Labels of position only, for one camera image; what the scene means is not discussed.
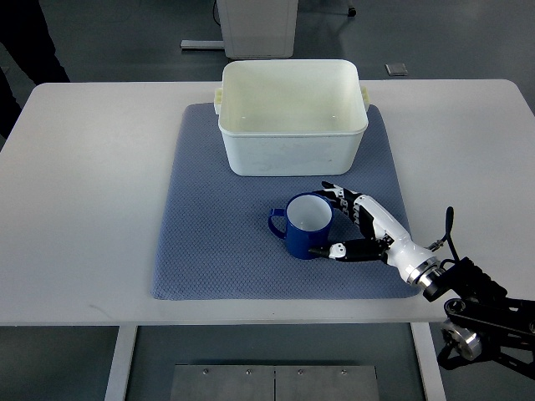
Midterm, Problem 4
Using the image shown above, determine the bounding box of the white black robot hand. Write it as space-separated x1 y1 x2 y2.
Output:
309 181 444 289

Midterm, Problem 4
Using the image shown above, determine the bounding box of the blue enamel mug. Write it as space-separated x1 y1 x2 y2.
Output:
267 192 334 260

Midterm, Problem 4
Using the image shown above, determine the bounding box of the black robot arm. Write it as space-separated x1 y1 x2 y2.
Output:
423 206 534 379

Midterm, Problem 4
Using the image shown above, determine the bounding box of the white plastic box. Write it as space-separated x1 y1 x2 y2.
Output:
214 59 369 176

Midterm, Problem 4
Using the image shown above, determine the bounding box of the right white table leg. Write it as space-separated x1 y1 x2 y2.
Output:
410 322 446 401

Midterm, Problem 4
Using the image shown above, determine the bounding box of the white table leg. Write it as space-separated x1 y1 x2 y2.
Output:
410 322 446 401
104 325 138 401

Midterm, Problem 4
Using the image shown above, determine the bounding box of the small grey floor plate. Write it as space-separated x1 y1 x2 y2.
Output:
385 63 409 77

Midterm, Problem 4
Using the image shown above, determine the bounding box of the blue quilted mat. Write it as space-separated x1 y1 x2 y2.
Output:
151 104 416 301

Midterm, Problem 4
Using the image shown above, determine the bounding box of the grey metal floor plate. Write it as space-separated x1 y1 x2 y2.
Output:
170 365 380 400

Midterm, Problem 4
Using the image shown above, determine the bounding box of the white cabinet base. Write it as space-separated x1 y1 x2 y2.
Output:
180 0 298 59

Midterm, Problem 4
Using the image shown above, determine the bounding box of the left white table leg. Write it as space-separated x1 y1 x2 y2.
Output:
104 325 138 401

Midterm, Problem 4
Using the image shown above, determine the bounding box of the person in dark clothes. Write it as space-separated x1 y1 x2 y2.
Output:
0 0 71 141

